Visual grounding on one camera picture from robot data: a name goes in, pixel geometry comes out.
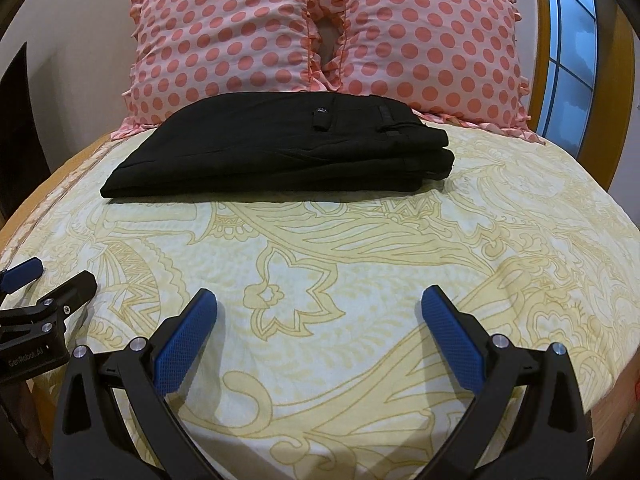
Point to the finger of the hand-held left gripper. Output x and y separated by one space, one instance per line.
22 272
70 292

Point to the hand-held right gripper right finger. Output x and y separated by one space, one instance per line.
455 345

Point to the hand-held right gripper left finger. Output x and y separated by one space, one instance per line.
180 345

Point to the black pants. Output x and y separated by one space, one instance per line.
280 150

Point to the bed with yellow floral sheet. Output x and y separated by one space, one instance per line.
350 270

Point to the black panel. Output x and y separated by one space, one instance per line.
20 135

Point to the pink polka dot pillow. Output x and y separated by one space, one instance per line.
430 40
225 35

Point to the wooden framed window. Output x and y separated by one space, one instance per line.
612 85

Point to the glass window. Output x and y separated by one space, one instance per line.
572 50

